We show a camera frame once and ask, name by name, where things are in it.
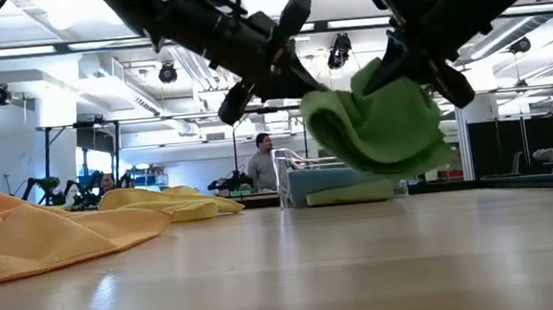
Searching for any green microfiber towel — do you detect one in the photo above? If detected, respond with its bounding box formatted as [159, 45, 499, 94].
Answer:
[296, 51, 456, 189]

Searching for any clear plastic bin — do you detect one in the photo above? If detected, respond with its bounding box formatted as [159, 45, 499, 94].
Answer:
[270, 137, 410, 210]

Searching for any black horizontal frame rail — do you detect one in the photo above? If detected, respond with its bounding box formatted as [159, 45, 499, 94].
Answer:
[120, 81, 553, 128]

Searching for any black room partition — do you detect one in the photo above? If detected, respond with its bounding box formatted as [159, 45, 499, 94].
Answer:
[466, 115, 553, 180]

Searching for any orange microfiber towel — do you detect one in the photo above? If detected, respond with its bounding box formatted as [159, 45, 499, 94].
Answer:
[0, 169, 177, 290]

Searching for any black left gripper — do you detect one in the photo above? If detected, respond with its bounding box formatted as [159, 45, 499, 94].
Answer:
[206, 0, 329, 128]

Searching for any blue storage shelf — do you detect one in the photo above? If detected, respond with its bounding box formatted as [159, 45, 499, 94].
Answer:
[129, 163, 170, 190]

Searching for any white rectangular air duct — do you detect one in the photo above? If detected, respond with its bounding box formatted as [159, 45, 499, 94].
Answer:
[75, 46, 200, 146]

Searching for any black aluminium table frame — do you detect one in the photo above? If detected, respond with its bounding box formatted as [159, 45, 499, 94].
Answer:
[239, 169, 553, 219]

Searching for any black ceiling cable reel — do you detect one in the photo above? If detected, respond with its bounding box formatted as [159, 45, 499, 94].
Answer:
[506, 35, 534, 57]
[156, 60, 180, 85]
[323, 31, 355, 71]
[0, 82, 14, 108]

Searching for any black metal frame stand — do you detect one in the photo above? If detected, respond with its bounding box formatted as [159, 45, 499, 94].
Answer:
[35, 115, 128, 197]

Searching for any yellow microfiber towel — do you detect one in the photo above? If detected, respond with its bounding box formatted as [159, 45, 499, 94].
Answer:
[96, 177, 247, 231]

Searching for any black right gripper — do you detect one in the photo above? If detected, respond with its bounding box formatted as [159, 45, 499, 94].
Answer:
[355, 0, 478, 117]

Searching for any black ceiling light rail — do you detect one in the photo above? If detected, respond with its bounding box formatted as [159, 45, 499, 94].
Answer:
[0, 0, 553, 63]

